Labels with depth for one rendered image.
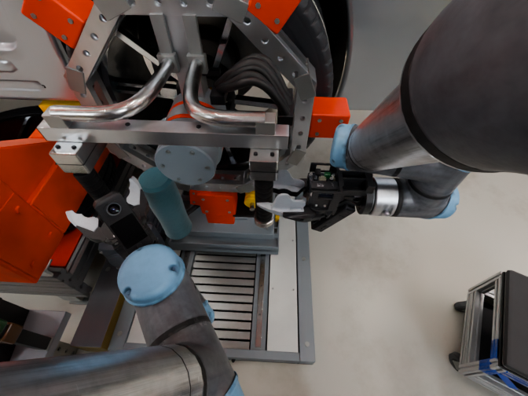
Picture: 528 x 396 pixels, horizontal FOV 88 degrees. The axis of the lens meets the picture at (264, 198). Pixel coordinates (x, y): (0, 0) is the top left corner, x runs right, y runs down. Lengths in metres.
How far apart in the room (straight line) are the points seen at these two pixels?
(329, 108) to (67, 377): 0.64
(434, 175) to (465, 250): 1.27
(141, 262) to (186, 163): 0.29
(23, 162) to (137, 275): 0.66
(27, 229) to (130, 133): 0.51
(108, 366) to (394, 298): 1.32
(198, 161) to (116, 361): 0.42
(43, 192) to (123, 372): 0.80
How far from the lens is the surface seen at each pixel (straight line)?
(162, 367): 0.27
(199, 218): 1.28
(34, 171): 0.99
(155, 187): 0.74
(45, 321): 1.04
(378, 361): 1.36
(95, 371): 0.23
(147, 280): 0.36
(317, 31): 0.68
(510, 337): 1.22
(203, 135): 0.47
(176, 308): 0.36
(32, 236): 0.97
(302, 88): 0.63
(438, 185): 0.52
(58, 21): 0.70
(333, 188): 0.50
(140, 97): 0.53
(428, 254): 1.63
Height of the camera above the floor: 1.27
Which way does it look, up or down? 53 degrees down
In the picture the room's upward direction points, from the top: straight up
